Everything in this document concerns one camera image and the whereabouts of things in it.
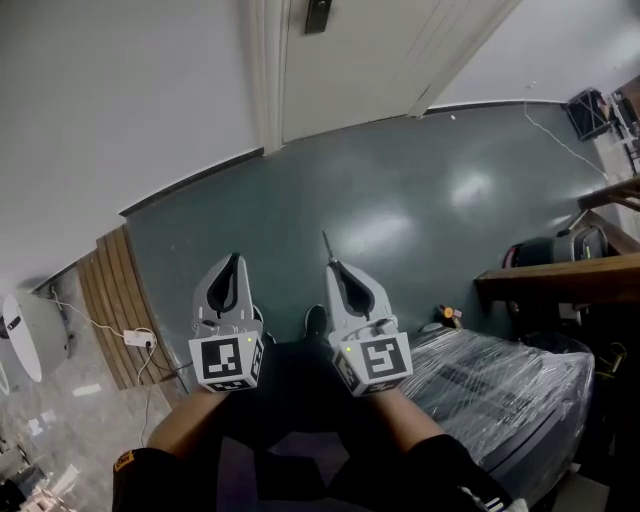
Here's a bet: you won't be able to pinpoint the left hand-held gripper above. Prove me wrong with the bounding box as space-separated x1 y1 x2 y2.
188 252 267 394

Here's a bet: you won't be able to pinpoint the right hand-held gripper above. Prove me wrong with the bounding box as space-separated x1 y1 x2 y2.
324 260 414 399

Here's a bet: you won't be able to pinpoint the person's left forearm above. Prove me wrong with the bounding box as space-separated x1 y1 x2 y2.
146 385 239 457

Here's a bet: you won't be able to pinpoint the person's right forearm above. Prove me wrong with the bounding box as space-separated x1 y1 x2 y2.
368 385 447 452

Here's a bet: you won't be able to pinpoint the white door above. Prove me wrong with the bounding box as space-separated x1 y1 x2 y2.
282 0 524 146

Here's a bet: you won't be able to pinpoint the person's black shoe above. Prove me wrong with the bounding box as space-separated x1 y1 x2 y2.
251 303 277 347
304 303 330 347

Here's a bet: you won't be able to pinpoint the white power strip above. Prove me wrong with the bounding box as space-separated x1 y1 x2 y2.
122 327 159 350

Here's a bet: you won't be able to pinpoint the person's black trousers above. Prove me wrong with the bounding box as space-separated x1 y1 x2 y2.
253 338 354 444

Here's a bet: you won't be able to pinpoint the wooden slat panel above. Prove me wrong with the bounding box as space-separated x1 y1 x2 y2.
76 223 187 392

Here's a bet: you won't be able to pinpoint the plastic-wrapped grey machine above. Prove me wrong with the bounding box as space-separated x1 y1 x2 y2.
398 325 597 507

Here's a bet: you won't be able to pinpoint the black rounded helmet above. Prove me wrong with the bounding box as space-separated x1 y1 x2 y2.
501 236 557 272

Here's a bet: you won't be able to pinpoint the person's black shirt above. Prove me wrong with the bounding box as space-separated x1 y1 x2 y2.
111 430 517 512

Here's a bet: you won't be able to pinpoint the white oval round-base device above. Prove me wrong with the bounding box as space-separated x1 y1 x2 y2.
0 291 72 385

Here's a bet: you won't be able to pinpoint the black crate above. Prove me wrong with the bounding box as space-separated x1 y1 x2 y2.
563 88 610 143

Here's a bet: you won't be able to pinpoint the white power strip cable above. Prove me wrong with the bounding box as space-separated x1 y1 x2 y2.
48 287 159 447

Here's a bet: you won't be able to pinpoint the white floor cable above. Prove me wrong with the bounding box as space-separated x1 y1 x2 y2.
522 84 610 177

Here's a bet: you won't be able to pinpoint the yellow cable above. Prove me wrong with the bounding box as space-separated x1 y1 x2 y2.
593 341 628 384

